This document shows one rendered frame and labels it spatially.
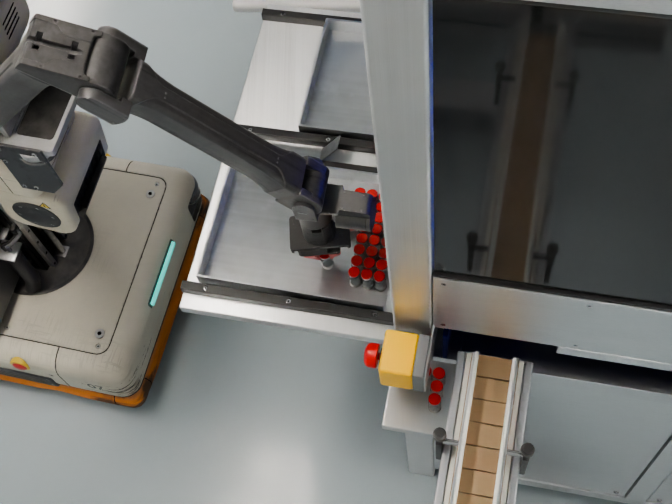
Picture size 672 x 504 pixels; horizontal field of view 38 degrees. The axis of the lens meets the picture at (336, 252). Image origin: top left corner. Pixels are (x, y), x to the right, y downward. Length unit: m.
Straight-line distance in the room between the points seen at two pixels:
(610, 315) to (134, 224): 1.48
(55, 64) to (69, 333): 1.31
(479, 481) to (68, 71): 0.86
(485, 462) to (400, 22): 0.86
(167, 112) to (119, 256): 1.25
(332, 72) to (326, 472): 1.06
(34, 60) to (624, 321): 0.87
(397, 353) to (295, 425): 1.09
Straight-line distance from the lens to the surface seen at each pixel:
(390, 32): 0.95
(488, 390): 1.64
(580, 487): 2.43
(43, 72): 1.32
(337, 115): 1.95
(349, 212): 1.55
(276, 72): 2.03
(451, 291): 1.45
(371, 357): 1.58
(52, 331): 2.55
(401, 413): 1.68
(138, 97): 1.34
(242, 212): 1.86
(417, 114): 1.06
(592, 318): 1.47
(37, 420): 2.80
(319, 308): 1.74
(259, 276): 1.80
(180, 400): 2.70
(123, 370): 2.48
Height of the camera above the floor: 2.49
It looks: 63 degrees down
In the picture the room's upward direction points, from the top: 12 degrees counter-clockwise
